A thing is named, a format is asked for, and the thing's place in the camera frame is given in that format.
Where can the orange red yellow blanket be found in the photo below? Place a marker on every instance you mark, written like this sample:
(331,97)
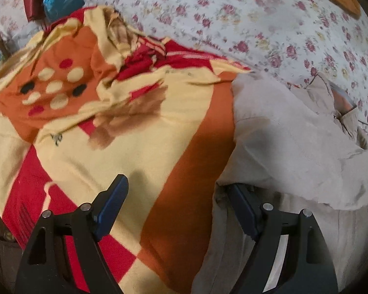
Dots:
(91,98)

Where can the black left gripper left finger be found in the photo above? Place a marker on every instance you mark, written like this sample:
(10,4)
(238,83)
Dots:
(45,268)

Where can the beige grey jacket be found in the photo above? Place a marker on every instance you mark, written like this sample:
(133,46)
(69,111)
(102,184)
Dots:
(299,152)

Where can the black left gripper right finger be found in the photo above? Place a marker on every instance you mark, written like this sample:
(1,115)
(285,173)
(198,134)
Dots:
(290,254)

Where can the floral white quilt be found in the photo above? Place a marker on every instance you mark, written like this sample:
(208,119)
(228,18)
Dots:
(292,40)

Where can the dark red box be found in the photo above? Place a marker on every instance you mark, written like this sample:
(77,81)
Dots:
(34,10)

